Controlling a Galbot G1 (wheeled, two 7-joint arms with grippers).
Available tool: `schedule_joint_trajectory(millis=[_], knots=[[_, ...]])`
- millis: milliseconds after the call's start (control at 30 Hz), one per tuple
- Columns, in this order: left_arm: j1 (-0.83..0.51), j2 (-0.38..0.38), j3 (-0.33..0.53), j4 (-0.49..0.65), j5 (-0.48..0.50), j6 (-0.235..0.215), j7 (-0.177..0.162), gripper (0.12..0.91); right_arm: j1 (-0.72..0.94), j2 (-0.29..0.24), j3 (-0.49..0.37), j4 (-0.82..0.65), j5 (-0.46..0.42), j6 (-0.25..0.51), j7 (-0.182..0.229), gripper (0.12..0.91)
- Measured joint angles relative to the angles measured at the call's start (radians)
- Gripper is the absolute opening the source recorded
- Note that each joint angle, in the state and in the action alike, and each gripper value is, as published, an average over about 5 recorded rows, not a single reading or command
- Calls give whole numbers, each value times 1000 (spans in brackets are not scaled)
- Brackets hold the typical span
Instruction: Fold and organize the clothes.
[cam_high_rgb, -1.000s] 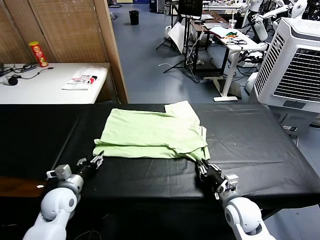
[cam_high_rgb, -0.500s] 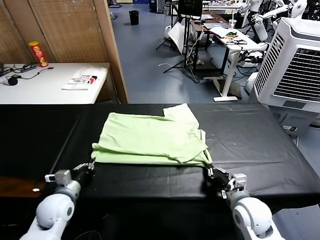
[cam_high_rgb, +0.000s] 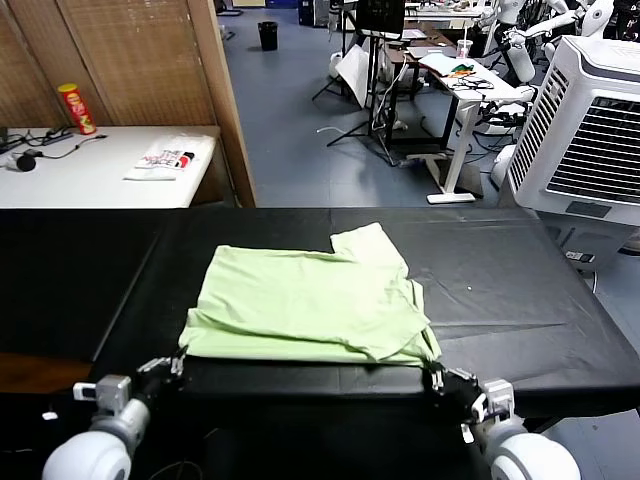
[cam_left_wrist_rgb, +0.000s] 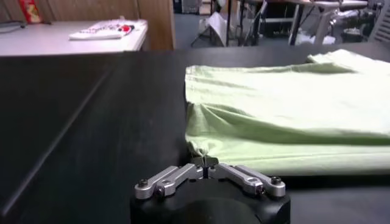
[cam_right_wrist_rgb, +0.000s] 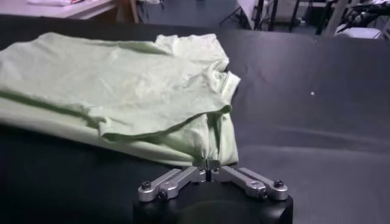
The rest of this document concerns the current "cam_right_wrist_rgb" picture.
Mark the wooden partition screen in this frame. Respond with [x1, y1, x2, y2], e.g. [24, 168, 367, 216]
[115, 0, 140, 24]

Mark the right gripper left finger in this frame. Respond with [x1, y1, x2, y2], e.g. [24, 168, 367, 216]
[136, 159, 210, 203]

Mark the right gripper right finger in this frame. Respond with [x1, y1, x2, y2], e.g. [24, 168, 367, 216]
[207, 159, 289, 201]

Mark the light green t-shirt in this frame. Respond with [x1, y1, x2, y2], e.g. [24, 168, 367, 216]
[0, 32, 241, 168]

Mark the folded white printed shirt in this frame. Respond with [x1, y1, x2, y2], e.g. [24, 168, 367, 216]
[26, 0, 83, 7]

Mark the white side table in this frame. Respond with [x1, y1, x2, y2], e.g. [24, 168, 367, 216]
[0, 0, 118, 21]

